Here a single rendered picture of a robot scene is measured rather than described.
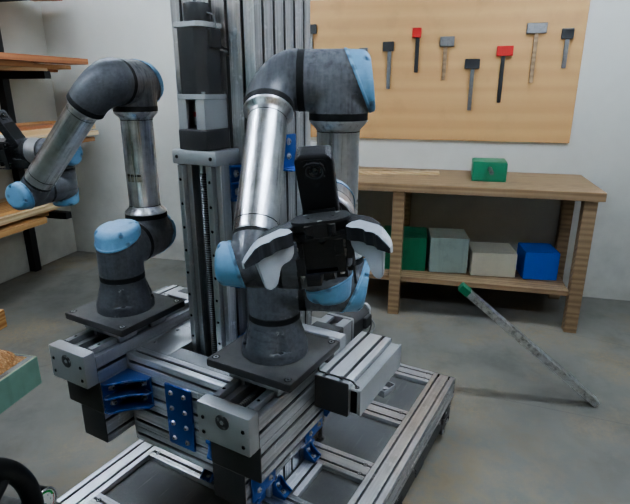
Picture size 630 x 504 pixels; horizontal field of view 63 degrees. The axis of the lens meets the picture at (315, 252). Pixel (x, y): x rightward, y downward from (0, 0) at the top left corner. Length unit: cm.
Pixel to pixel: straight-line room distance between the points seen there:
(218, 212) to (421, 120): 258
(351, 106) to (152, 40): 341
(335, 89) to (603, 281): 327
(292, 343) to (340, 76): 56
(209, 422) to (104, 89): 81
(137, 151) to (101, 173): 321
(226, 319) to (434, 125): 262
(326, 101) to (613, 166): 303
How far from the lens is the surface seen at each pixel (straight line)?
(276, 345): 113
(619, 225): 395
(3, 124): 177
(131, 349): 148
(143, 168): 149
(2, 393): 110
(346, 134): 101
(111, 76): 139
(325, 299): 81
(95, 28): 459
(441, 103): 367
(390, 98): 370
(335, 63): 100
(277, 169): 90
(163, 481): 184
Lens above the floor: 139
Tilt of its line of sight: 18 degrees down
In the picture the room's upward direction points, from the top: straight up
